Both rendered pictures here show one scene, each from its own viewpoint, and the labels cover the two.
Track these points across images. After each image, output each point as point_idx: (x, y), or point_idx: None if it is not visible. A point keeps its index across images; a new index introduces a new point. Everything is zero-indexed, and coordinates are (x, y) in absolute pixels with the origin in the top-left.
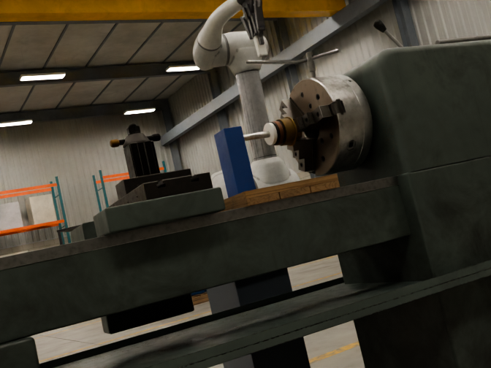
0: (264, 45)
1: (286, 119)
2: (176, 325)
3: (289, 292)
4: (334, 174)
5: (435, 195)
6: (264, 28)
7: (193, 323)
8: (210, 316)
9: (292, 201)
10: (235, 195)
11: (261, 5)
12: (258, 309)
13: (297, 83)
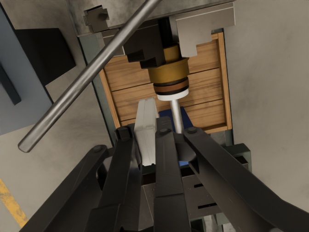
0: (155, 111)
1: (182, 68)
2: (111, 141)
3: (82, 52)
4: (223, 35)
5: None
6: (200, 129)
7: (107, 129)
8: (104, 118)
9: None
10: (213, 132)
11: (296, 215)
12: (101, 83)
13: (151, 17)
